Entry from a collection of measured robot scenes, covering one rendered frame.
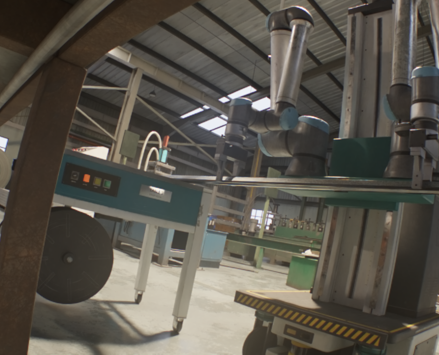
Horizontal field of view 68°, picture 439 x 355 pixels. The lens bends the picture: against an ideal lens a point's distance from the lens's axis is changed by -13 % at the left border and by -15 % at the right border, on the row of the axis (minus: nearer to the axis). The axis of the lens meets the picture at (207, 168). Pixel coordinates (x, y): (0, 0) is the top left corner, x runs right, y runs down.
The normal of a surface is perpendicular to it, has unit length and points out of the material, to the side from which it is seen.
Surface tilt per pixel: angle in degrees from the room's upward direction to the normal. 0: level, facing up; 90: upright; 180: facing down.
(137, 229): 88
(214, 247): 90
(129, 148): 90
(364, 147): 90
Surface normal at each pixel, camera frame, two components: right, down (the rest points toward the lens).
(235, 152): 0.62, 0.00
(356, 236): -0.75, -0.25
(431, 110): -0.22, -0.19
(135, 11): -0.20, 0.97
